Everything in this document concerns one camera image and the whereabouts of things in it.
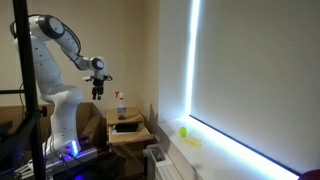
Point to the black tray case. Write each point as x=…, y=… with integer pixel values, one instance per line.
x=126, y=127

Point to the printed leaflet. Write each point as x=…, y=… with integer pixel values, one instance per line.
x=158, y=155

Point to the small wooden side table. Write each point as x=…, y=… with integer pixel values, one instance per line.
x=133, y=136

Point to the spray bottle with red trigger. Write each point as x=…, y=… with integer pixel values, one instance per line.
x=121, y=108

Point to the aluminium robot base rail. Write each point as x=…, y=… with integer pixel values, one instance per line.
x=76, y=156

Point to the black tripod stand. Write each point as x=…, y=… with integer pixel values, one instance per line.
x=28, y=83

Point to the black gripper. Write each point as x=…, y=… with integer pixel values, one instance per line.
x=98, y=83

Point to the brown leather armchair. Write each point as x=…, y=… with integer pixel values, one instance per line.
x=88, y=121

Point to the yellow sponge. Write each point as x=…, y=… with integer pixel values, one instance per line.
x=194, y=141

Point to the dark red round object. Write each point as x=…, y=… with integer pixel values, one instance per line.
x=310, y=175

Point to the white radiator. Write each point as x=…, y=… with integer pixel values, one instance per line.
x=163, y=168

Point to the green ball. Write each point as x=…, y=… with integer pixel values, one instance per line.
x=183, y=132

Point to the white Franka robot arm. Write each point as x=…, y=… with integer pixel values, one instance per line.
x=60, y=100

